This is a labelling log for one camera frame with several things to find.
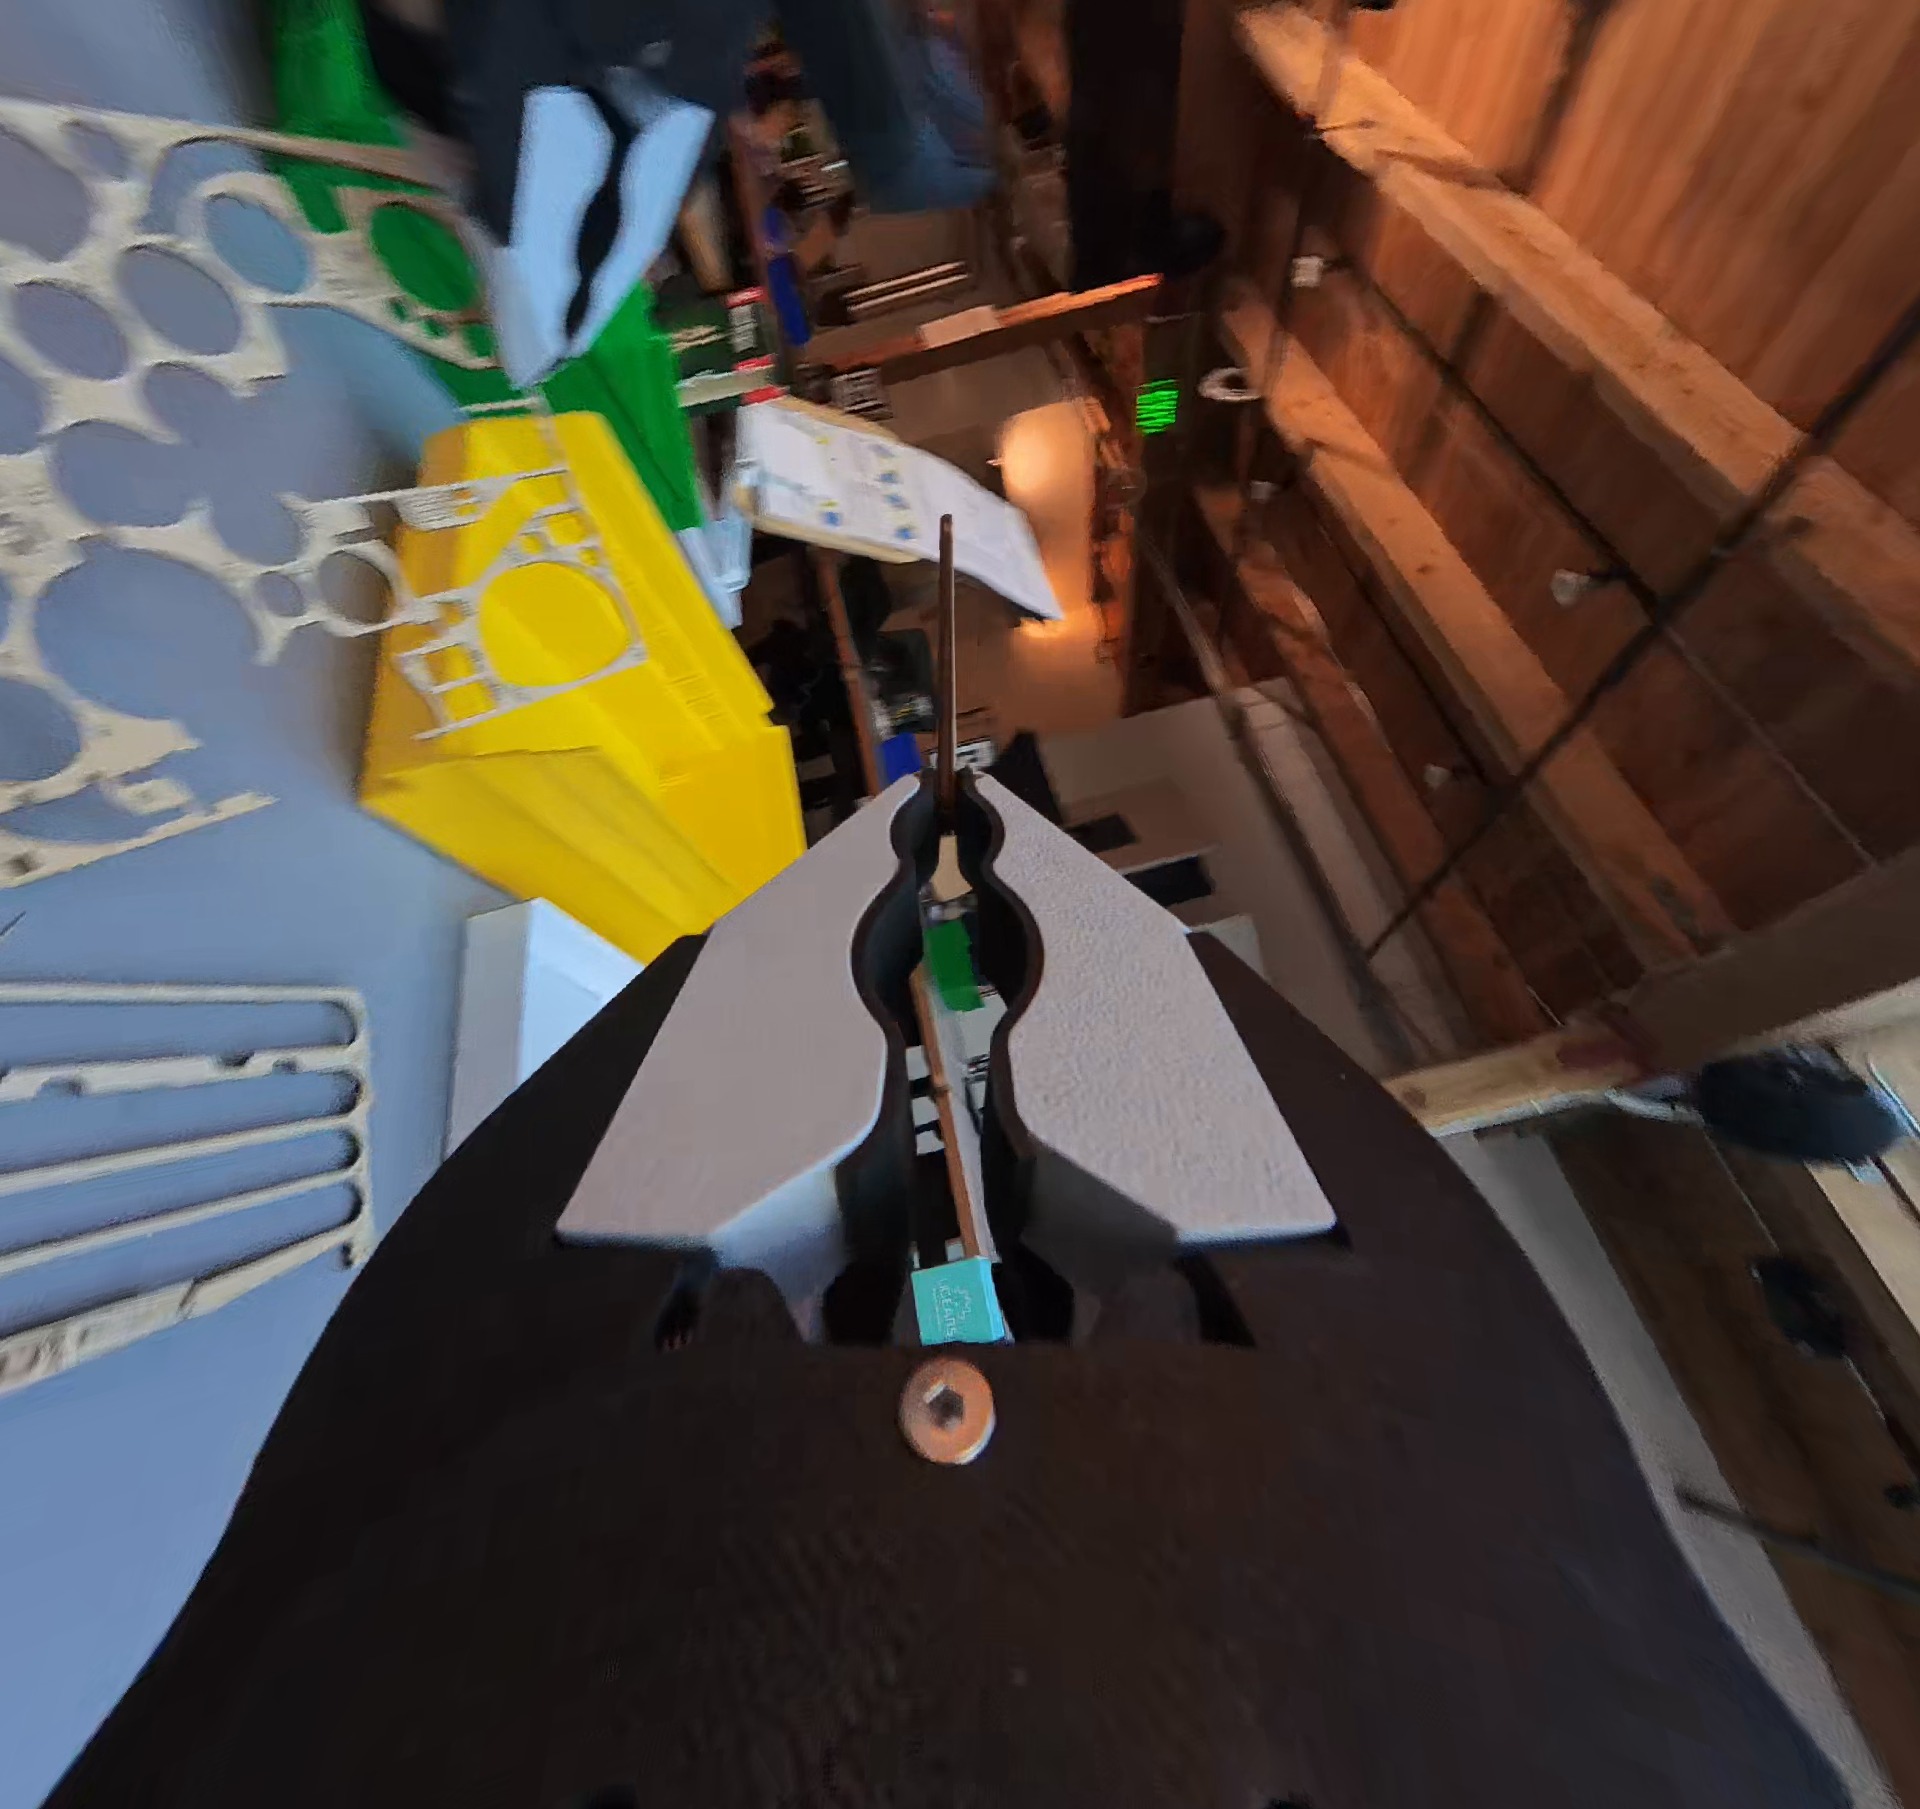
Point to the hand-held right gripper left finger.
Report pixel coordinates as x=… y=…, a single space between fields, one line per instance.
x=735 y=1060

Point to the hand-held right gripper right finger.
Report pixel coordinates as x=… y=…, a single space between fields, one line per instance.
x=1154 y=1060

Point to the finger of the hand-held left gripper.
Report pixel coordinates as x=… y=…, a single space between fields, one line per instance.
x=540 y=236
x=653 y=205

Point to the wooden sheet with round holes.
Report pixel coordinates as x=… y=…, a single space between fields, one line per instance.
x=150 y=400

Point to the thin wooden model part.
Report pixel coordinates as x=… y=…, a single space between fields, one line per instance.
x=949 y=670

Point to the black model kit box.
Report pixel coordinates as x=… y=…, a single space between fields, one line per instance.
x=955 y=1301

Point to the green plastic bin stack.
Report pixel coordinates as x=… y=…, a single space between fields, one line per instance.
x=638 y=400

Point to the white cardboard tray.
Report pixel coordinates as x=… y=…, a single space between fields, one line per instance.
x=525 y=999

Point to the yellow plastic bin stack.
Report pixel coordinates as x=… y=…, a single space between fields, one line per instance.
x=600 y=820

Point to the clipboard with printed sheet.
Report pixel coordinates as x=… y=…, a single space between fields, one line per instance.
x=900 y=505

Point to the green exit sign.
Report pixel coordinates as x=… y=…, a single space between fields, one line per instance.
x=1159 y=409

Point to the slotted wooden sheet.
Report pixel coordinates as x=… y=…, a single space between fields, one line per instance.
x=180 y=1090

